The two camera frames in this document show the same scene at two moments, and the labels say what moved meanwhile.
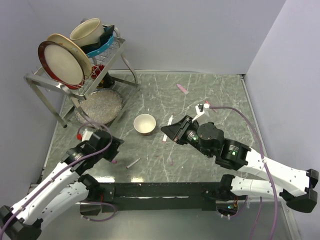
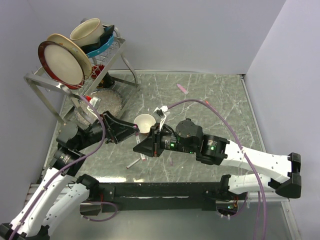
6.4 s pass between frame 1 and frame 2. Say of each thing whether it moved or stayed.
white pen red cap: stayed
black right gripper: moved
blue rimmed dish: stayed
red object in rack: stayed
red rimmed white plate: stayed
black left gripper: moved
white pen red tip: moved
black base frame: stayed
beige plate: stayed
